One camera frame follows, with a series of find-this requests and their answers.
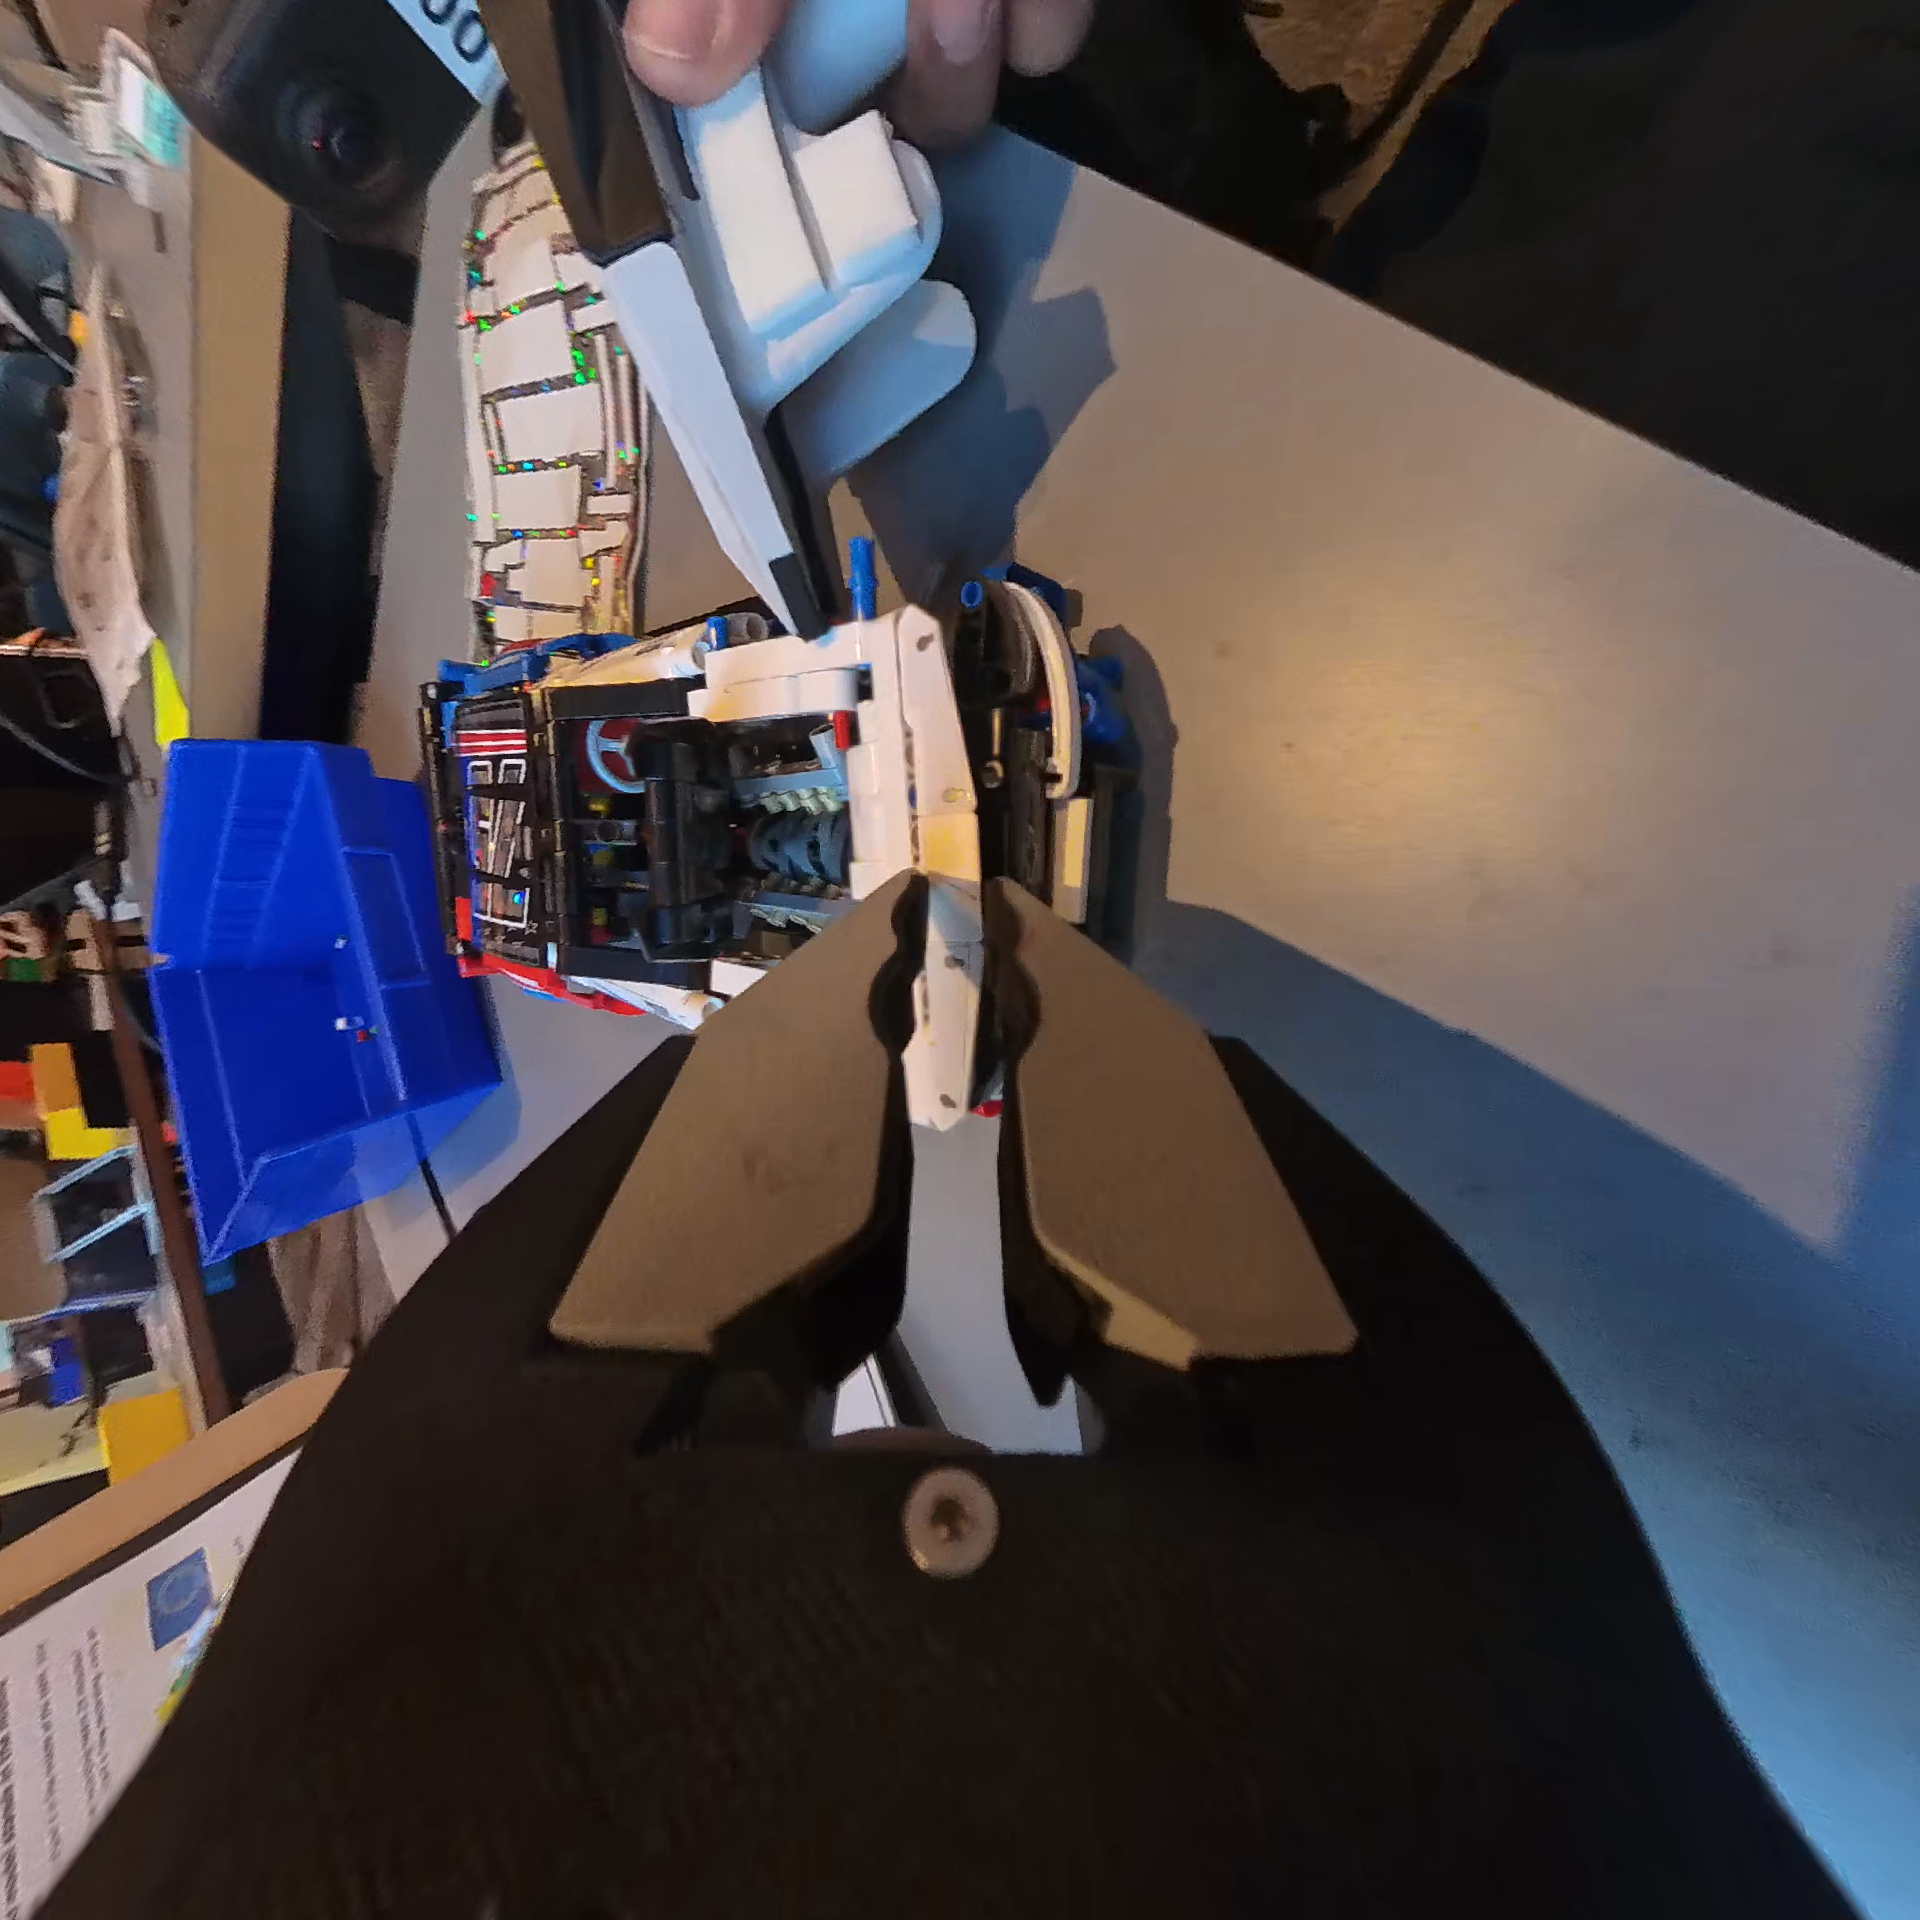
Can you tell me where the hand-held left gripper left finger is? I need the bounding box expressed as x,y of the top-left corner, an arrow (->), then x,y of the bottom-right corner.
545,872 -> 921,1353

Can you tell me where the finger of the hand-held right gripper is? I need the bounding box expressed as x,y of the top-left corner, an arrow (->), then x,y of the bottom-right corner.
596,237 -> 845,639

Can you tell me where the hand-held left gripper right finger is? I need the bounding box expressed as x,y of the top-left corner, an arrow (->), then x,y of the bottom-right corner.
982,877 -> 1359,1369

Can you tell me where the holographic sticker sheet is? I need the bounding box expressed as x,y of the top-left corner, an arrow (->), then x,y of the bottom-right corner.
456,135 -> 653,662

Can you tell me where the white toy brick panel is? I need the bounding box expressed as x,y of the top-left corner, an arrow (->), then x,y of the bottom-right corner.
895,603 -> 993,1134

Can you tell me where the toy brick race car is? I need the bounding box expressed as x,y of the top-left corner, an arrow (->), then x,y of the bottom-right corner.
421,538 -> 1150,1126

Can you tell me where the grey desk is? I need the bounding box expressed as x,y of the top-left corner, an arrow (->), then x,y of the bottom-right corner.
358,89 -> 1920,1920

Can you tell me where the person's right hand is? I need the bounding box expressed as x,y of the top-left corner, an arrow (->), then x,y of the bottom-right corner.
622,0 -> 1096,147

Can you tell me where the neighbouring table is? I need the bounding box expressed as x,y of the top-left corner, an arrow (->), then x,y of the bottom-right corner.
0,89 -> 294,782

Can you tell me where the blue storage bin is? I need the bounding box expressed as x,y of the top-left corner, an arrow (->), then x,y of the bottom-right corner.
146,735 -> 505,1263

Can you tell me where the printed paper sheet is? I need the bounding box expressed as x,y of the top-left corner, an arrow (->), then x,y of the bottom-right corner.
52,270 -> 159,691

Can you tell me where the printed instruction sheet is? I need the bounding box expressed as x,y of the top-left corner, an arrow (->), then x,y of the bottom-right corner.
0,1475 -> 302,1920

